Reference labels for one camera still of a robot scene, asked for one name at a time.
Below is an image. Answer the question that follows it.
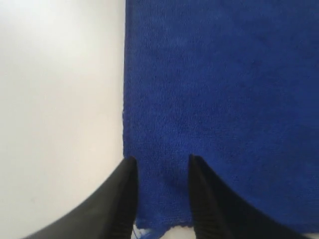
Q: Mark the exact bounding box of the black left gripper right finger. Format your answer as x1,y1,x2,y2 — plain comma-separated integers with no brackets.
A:
188,155,305,239

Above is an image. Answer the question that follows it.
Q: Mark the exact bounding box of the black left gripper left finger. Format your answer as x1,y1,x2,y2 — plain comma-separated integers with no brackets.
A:
28,157,138,239

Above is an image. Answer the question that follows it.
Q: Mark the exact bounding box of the blue towel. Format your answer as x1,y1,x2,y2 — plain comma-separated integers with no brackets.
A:
123,0,319,239

